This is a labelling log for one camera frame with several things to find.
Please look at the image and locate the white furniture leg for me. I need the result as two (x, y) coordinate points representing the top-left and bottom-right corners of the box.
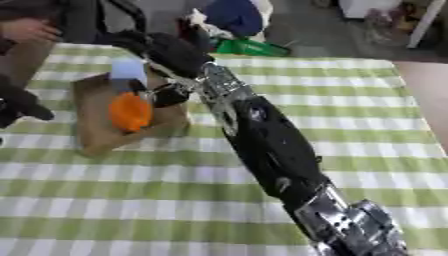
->
(406, 0), (448, 50)

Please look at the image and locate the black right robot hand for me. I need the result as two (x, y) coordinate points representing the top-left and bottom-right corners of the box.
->
(108, 29), (217, 109)

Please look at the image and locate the light blue block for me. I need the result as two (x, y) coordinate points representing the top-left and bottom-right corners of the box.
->
(108, 57), (149, 92)

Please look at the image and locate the blue bag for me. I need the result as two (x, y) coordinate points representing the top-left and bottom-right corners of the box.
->
(203, 0), (275, 38)

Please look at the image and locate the person's hand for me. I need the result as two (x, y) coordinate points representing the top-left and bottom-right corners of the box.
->
(0, 17), (63, 45)

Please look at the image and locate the green plastic object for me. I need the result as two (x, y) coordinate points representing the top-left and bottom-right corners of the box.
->
(213, 37), (294, 58)

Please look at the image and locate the tan cardboard box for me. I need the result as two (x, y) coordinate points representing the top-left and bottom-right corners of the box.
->
(71, 71), (193, 158)

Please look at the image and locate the person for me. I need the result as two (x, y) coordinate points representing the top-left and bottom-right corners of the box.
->
(0, 0), (149, 88)

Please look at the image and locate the orange toy fruit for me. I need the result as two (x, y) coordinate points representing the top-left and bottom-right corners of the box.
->
(106, 91), (156, 133)

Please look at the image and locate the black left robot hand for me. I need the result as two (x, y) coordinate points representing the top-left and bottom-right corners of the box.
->
(0, 74), (56, 130)

